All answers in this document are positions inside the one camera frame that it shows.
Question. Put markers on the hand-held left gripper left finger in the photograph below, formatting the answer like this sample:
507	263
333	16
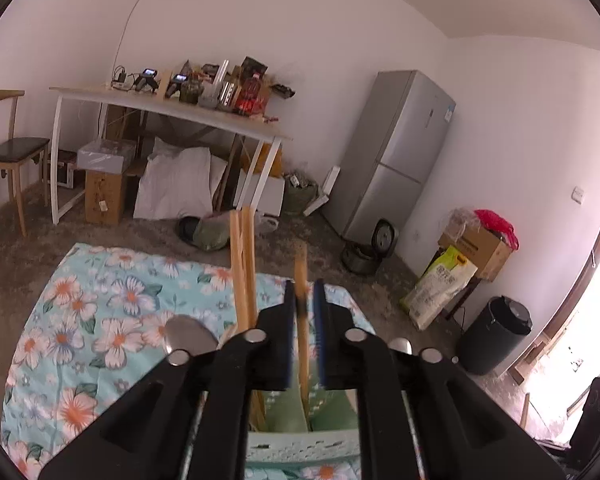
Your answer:
275	350

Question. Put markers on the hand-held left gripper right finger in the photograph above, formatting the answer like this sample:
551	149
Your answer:
337	350

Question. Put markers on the metal spoon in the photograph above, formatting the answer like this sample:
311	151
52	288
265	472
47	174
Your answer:
187	335

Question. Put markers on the wooden chopstick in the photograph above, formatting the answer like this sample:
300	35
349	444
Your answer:
251	260
301	265
243	260
236	260

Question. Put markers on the green plastic utensil holder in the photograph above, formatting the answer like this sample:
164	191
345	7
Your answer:
300	447

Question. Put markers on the rice cooker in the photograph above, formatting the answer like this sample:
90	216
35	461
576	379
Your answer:
367	255

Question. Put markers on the rice bag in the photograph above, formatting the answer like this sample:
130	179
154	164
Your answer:
437	290

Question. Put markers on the green hat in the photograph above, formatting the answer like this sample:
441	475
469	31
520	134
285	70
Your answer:
205	235

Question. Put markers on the black trash bin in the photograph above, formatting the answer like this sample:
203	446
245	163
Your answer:
495	335

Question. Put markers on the green bag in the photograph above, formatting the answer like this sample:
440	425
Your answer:
300	197

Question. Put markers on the white box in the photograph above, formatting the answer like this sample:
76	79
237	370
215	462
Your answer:
260	195

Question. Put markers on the white plastic panel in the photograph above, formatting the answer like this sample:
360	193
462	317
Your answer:
325	190

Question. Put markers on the cardboard box with red bag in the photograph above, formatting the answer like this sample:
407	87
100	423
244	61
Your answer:
480	250

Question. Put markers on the floral teal blanket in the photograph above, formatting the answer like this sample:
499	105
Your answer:
105	300

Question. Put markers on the yellow plastic bag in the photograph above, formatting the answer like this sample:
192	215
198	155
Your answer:
267	160

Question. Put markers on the white sack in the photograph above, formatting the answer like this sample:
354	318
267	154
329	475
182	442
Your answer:
175	185

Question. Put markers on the silver refrigerator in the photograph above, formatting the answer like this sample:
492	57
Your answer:
395	150

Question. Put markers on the brown cardboard box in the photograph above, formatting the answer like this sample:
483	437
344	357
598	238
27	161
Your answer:
105	197

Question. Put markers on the red bottle pack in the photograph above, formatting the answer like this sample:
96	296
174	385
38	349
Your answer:
252	97

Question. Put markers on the silver metal box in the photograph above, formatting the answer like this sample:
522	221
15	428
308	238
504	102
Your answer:
227	96

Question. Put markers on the clear plastic bin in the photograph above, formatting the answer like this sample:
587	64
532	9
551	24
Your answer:
105	155

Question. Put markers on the green jar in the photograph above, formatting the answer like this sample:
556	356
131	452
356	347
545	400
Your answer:
191	92

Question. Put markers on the black device with screen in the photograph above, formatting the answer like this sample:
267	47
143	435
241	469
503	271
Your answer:
146	80
176	85

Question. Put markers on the dark printed box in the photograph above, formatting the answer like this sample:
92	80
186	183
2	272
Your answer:
254	67

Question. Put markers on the white table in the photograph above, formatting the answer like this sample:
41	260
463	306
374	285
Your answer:
130	102

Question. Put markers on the wooden chair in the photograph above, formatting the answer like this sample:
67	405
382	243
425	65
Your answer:
15	150

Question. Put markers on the wooden door frame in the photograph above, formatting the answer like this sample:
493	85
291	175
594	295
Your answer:
587	290

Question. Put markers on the wall socket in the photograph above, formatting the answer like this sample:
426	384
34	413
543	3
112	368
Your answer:
578	195

